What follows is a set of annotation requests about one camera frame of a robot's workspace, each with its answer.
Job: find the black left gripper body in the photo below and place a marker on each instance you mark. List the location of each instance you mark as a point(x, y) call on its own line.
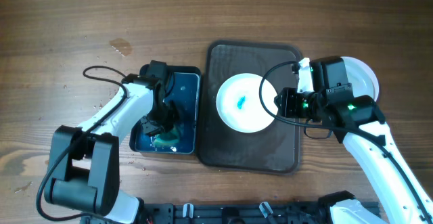
point(160, 120)

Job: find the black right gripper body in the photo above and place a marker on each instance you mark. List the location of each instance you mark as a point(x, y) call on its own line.
point(282, 102)

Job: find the green yellow sponge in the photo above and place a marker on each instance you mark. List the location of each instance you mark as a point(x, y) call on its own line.
point(170, 138)

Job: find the white plate blue smear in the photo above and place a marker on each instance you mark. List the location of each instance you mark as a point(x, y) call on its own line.
point(361, 83)

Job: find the white plate blue dot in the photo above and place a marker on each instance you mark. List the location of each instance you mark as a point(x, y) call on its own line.
point(245, 103)

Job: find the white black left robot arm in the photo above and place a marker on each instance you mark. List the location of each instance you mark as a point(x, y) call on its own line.
point(84, 172)

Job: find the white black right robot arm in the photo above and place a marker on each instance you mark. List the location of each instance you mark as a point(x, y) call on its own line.
point(360, 126)

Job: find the black water basin tray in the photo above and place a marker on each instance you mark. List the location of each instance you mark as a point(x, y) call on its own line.
point(184, 89)

